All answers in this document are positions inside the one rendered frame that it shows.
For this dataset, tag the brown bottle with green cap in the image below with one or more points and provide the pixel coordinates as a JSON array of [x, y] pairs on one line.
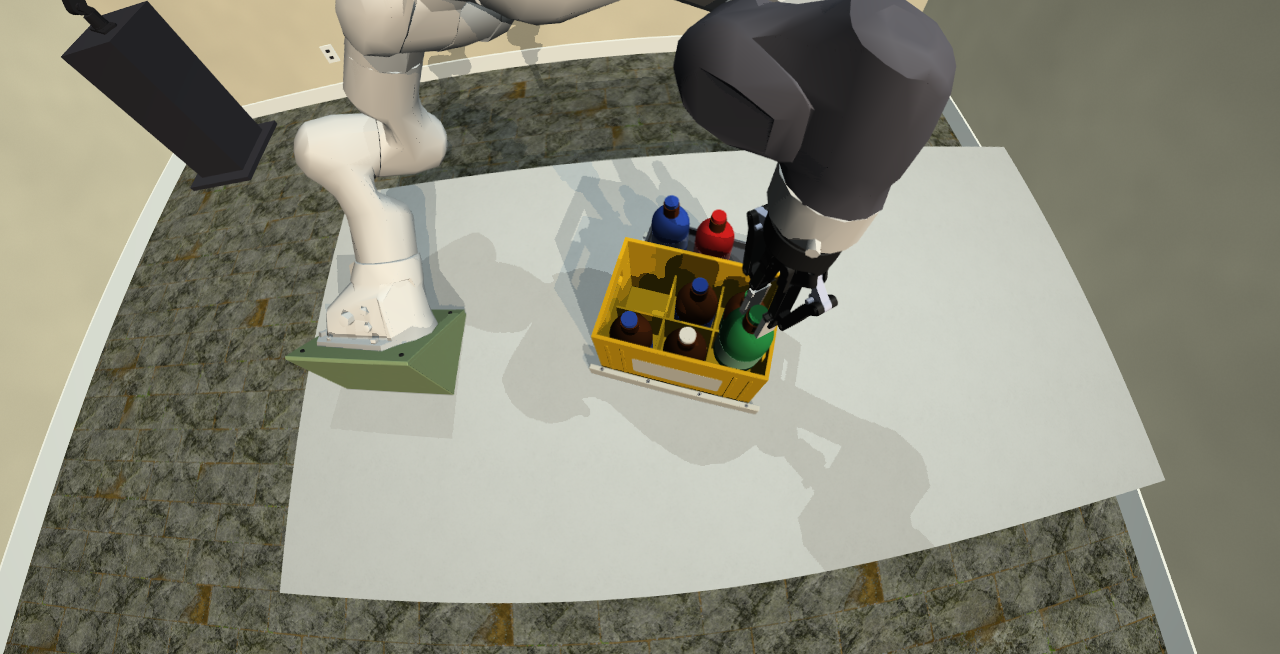
[[733, 303]]

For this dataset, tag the red bottle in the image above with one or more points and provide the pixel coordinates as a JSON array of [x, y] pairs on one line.
[[714, 237]]

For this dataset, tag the green bottle with pale green label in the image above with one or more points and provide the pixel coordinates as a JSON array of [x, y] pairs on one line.
[[735, 345]]

